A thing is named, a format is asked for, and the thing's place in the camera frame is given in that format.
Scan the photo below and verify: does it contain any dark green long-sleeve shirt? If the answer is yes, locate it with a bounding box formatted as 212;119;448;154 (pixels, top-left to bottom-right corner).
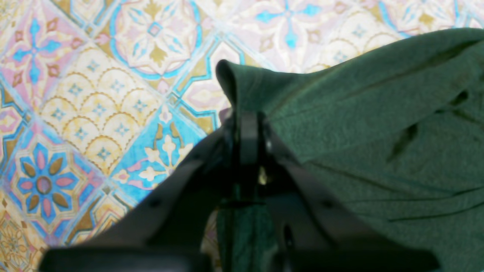
216;28;484;272

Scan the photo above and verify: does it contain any colourful patterned tablecloth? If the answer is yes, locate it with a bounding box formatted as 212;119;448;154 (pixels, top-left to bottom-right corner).
0;0;483;272

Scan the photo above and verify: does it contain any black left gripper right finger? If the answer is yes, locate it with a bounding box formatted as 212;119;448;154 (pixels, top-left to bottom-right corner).
242;112;441;272

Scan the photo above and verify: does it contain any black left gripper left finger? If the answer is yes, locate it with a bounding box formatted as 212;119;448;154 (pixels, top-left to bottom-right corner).
39;115;239;272

